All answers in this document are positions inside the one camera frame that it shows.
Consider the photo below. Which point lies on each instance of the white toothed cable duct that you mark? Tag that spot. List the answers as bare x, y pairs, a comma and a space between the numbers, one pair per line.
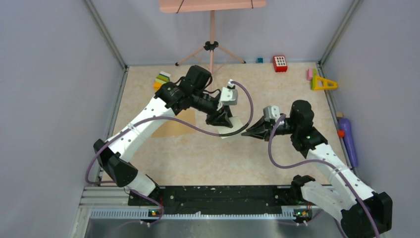
146, 214

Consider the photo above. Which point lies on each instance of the pink board on tripod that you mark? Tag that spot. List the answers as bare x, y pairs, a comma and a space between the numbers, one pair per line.
177, 6

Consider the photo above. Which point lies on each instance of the stacked colourful toy blocks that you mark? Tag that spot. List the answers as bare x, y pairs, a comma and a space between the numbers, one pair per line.
161, 79

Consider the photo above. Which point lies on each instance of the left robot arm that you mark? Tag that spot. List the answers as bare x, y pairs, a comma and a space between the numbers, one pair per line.
114, 154

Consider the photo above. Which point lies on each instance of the pink tripod stand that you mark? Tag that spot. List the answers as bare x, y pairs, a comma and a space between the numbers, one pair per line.
210, 46

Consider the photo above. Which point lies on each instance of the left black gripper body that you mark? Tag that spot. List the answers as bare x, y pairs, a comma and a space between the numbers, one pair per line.
212, 108

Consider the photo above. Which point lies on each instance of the yellow triangle toy block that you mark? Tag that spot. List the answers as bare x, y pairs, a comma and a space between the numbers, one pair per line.
320, 83

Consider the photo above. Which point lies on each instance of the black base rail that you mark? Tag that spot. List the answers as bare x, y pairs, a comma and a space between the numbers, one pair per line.
225, 200

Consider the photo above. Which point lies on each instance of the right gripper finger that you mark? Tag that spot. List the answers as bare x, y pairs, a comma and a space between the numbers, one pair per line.
257, 135
262, 125

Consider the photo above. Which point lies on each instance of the red window toy block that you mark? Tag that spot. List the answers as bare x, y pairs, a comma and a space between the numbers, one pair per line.
280, 63

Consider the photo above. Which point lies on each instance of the pink toy block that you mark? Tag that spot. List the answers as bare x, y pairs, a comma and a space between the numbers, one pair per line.
309, 74

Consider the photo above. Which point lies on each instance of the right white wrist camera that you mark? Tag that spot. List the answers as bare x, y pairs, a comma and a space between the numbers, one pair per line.
271, 113

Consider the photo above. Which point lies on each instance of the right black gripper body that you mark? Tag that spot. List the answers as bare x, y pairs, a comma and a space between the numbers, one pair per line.
286, 128

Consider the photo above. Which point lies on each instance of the beige lined letter paper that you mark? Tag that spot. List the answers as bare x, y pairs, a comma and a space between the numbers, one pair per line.
237, 124

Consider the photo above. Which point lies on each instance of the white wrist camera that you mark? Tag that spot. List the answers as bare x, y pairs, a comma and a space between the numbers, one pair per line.
271, 113
228, 95

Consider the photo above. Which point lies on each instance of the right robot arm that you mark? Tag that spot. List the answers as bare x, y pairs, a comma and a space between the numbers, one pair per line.
360, 210

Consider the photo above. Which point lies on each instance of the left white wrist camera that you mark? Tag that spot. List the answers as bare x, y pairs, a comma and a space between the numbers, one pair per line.
228, 95

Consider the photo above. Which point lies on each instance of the purple toy bottle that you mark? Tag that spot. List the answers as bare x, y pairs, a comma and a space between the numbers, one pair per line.
345, 133

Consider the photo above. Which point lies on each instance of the brown kraft envelope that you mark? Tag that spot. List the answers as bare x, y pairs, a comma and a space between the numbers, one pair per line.
173, 128

